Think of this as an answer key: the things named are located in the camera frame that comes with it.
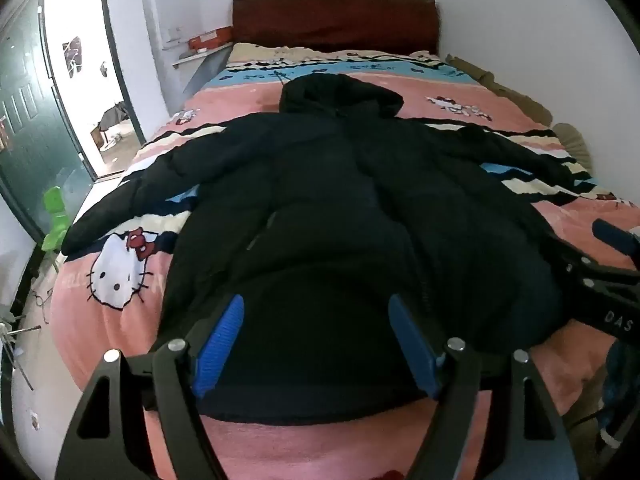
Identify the green plastic chair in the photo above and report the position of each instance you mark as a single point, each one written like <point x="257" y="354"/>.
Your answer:
<point x="52" y="200"/>

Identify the dark cloth pile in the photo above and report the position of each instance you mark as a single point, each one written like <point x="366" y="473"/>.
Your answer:
<point x="114" y="115"/>

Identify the green door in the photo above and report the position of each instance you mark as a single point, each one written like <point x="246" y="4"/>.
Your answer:
<point x="30" y="125"/>

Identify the metal tripod stand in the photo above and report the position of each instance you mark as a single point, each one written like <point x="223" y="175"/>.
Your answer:
<point x="15" y="345"/>

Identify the olive ribbed cloth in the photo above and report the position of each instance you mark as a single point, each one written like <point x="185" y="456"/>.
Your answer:
<point x="575" y="147"/>

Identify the wall poster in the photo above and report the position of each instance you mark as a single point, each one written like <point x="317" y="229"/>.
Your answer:
<point x="72" y="55"/>

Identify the orange box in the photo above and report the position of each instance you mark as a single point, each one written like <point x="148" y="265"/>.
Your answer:
<point x="210" y="40"/>

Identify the grey bedside shelf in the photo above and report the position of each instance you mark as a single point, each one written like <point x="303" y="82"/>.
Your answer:
<point x="200" y="57"/>

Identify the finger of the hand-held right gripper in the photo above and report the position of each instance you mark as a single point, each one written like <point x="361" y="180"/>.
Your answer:
<point x="615" y="236"/>
<point x="580" y="265"/>

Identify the pink striped printed blanket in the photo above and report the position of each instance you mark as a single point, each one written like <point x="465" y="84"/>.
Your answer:
<point x="300" y="450"/>

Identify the black hooded puffer jacket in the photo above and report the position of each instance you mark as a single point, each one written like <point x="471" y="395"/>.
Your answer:
<point x="325" y="185"/>

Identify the dark red headboard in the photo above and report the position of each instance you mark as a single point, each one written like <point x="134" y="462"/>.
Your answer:
<point x="335" y="22"/>

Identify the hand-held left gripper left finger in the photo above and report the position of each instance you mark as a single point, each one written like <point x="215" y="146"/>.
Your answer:
<point x="225" y="340"/>

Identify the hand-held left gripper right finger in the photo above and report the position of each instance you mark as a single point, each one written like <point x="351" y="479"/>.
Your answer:
<point x="410" y="340"/>

